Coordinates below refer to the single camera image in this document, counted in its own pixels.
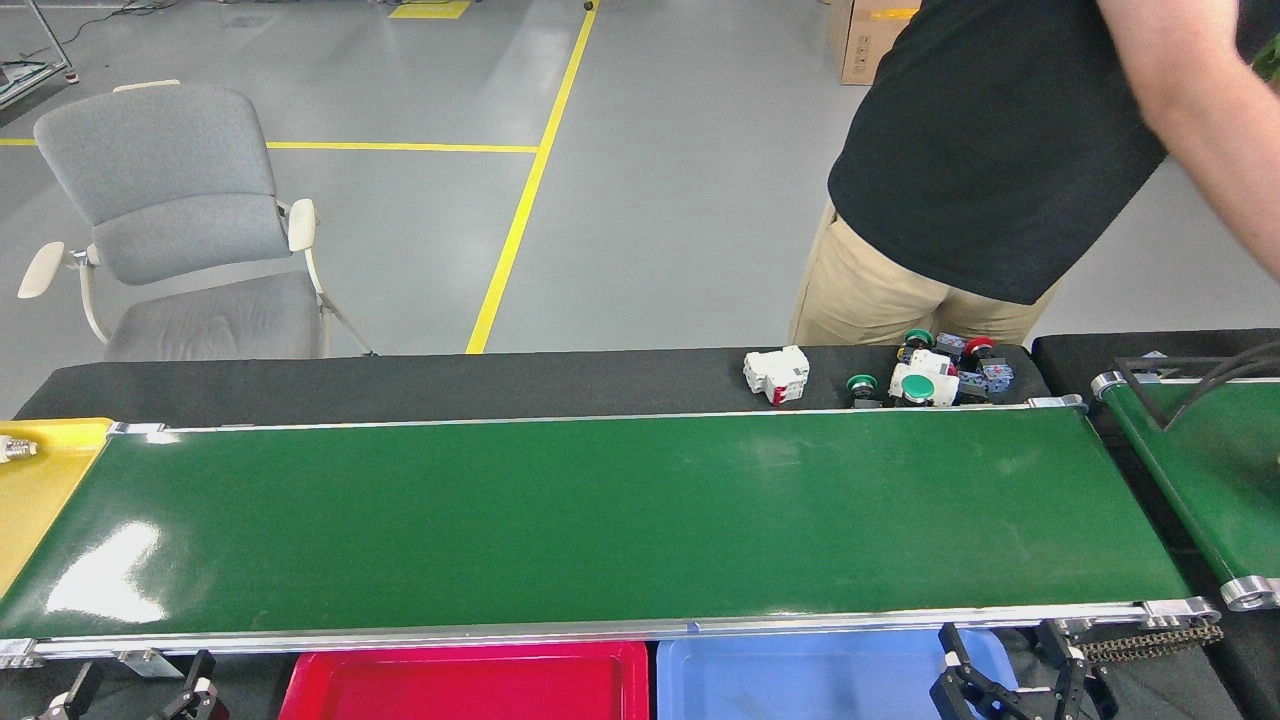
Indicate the white circuit breaker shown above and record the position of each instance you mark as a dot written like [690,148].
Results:
[775,372]
[930,362]

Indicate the white bulb with metal base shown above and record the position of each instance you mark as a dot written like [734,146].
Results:
[15,450]

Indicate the person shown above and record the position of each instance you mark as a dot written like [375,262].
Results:
[1000,150]

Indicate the metal equipment cart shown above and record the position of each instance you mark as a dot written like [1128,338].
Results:
[25,82]

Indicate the green conveyor with black guide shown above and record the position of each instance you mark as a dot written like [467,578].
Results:
[1215,470]

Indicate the long green conveyor belt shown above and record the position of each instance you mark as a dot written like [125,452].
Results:
[600,520]

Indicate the black curved guide rail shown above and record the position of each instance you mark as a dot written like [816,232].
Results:
[1165,418]

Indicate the grey padded chair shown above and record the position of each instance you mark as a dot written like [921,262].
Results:
[170,160]

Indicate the cardboard box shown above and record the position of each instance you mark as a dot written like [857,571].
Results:
[860,45]

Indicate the yellow plastic bin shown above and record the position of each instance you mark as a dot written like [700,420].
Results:
[40,500]

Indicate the red plastic tray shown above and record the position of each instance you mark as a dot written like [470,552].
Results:
[460,690]

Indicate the potted plant in golden pot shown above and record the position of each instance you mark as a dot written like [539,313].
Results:
[1270,55]

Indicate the blue plastic tray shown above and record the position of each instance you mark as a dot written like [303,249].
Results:
[800,680]

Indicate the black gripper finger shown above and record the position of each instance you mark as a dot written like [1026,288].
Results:
[75,695]
[195,695]
[970,695]
[1085,700]

